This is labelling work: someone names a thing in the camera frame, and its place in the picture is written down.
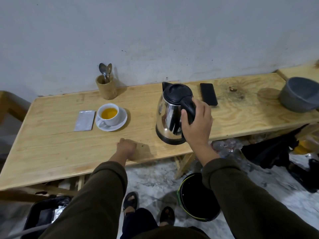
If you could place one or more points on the steel black electric kettle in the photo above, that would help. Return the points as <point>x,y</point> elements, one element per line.
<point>169,114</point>

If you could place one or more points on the orange brewed tea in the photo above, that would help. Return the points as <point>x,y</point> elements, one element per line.
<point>109,113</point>

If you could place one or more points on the person's left hand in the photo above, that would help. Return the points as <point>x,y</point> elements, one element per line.
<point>127,149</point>

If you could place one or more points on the white cup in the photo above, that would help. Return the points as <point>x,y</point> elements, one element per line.
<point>109,121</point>

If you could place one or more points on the grey bowl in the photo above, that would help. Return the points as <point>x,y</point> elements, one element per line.
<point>299,94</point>

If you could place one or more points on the white saucer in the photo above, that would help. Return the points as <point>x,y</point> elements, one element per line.
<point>122,121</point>

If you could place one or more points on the person's right forearm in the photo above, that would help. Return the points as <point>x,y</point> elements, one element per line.
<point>244,204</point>

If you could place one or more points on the person's right hand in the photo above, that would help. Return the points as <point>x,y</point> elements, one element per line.
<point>199,126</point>

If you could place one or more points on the black bucket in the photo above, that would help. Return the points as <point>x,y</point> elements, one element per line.
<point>199,196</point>

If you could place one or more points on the person's left forearm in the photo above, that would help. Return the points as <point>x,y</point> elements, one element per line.
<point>94,204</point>

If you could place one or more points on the silver foil sachet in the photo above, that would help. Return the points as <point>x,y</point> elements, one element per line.
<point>84,121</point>

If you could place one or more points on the black open case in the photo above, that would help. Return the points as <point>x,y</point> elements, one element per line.
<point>37,214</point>

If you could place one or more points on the wooden side table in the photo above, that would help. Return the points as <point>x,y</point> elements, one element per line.
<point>12,104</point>

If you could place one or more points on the black sandal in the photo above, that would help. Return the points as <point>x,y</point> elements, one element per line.
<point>130,201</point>
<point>167,215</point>

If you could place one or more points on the bamboo utensil holder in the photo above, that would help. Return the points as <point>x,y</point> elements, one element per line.
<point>106,89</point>

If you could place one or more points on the black phone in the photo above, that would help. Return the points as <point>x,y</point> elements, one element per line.
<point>208,94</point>

